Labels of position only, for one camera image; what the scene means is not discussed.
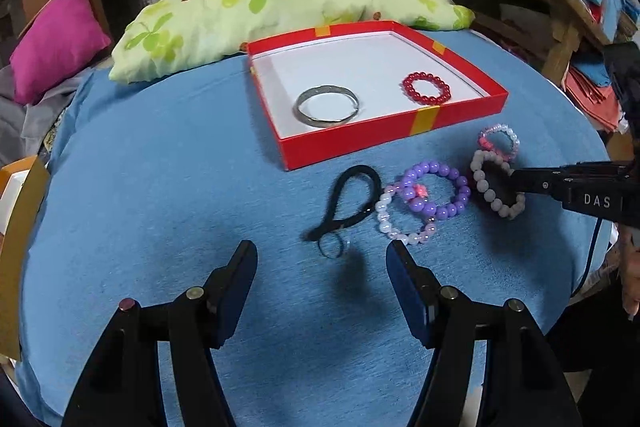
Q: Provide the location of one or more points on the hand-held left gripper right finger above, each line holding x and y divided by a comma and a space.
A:
405, 292

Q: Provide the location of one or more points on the green clover print pillow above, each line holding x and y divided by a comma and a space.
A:
250, 17

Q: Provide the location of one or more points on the magenta pillow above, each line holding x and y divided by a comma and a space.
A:
55, 42

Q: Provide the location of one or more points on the person's right hand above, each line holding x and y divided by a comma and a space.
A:
631, 272

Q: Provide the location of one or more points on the coral folded cloths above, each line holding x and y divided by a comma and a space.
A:
595, 102

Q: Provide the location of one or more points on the blue blanket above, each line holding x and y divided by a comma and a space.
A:
175, 207

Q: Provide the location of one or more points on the grey cloth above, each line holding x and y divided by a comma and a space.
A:
30, 122

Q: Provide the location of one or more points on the blue folded cloth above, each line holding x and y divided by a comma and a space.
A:
590, 72

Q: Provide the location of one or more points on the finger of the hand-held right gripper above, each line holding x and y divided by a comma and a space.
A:
575, 194

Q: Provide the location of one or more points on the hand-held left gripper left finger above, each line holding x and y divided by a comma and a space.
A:
235, 292

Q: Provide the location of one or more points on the silver bangle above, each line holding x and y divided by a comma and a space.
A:
300, 114

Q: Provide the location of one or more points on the red cardboard box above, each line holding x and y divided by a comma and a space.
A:
350, 142

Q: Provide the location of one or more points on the yellow box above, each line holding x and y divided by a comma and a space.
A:
25, 232

